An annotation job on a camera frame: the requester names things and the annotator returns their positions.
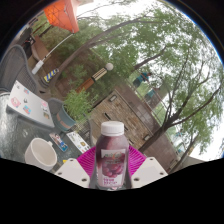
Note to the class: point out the yellow blue striped cone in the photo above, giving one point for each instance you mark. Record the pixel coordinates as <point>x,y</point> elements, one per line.
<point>50,76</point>

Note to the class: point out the person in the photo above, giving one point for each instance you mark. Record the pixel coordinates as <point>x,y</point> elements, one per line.
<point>141,79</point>
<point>150,93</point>

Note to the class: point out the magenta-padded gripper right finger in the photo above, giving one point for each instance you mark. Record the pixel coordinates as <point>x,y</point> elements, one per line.
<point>148,170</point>

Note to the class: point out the small colourful sticker card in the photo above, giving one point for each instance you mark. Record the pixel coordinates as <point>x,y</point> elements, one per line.
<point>59,141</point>

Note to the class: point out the pink juice bottle white cap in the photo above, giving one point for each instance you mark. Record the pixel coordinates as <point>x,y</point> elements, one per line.
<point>111,156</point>

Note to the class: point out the lamp post with globe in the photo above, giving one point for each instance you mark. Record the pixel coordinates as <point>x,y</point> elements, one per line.
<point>95,77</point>

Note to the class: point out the orange canopy tent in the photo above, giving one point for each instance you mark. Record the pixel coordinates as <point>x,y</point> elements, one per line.
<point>63,15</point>

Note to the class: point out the grey laptop with stickers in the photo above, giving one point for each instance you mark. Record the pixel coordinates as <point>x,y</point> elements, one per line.
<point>30,105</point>

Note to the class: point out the white ceramic cup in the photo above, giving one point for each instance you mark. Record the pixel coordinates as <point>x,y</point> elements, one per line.
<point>38,155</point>

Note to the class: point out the yellow card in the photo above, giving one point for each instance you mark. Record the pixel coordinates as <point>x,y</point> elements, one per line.
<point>65,161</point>

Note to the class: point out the wall lantern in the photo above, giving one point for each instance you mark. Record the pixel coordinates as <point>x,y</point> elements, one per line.
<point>112,98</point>

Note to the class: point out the white sticker sheet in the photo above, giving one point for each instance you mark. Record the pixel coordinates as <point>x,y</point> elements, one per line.
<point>78,141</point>

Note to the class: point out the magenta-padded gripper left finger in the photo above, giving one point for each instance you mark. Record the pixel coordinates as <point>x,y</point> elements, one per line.
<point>71,171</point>

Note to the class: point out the green plant in blue pot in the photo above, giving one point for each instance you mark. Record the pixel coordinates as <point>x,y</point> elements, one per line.
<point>76,103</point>

